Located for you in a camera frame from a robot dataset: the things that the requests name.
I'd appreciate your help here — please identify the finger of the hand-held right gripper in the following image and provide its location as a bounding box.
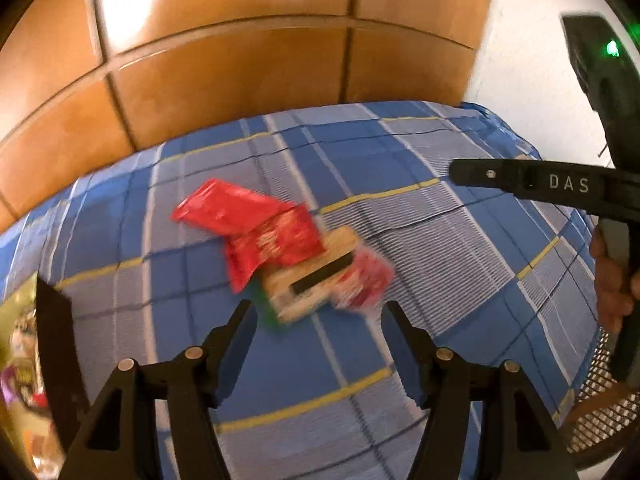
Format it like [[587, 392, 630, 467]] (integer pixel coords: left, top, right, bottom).
[[448, 158, 521, 192]]

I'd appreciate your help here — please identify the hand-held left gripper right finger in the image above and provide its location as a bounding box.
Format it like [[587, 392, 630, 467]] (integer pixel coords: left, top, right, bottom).
[[380, 300, 577, 480]]

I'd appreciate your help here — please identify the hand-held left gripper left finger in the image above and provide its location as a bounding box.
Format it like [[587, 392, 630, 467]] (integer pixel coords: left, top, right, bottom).
[[59, 298, 257, 480]]

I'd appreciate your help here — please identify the beige and green snack packet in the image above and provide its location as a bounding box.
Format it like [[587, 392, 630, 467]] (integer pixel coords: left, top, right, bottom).
[[251, 225, 362, 332]]

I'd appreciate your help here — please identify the pink snack packet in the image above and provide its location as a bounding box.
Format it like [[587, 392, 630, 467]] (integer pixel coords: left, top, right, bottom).
[[329, 249, 397, 314]]

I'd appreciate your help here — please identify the red printed snack packet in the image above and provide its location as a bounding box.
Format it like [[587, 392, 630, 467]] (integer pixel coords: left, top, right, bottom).
[[221, 204, 324, 294]]

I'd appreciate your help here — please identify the plain red snack packet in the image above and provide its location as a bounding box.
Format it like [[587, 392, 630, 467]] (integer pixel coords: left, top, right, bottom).
[[169, 178, 297, 239]]

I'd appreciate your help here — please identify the colourful bag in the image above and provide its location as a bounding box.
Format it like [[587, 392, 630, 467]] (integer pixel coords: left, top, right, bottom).
[[0, 271, 87, 480]]

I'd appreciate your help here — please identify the purple snack packet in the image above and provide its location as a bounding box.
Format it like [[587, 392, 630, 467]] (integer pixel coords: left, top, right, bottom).
[[0, 362, 35, 405]]

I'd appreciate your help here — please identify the person's right hand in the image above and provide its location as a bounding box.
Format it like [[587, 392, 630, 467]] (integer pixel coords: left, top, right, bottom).
[[588, 224, 639, 334]]

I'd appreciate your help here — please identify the blue plaid bedsheet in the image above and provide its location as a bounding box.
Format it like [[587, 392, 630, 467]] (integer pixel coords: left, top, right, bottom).
[[0, 101, 607, 480]]

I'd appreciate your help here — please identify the wicker chair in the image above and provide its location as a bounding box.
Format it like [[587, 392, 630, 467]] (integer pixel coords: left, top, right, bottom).
[[559, 329, 640, 467]]

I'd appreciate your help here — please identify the wooden headboard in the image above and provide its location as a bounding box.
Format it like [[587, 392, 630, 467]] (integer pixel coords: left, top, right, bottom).
[[0, 0, 502, 235]]

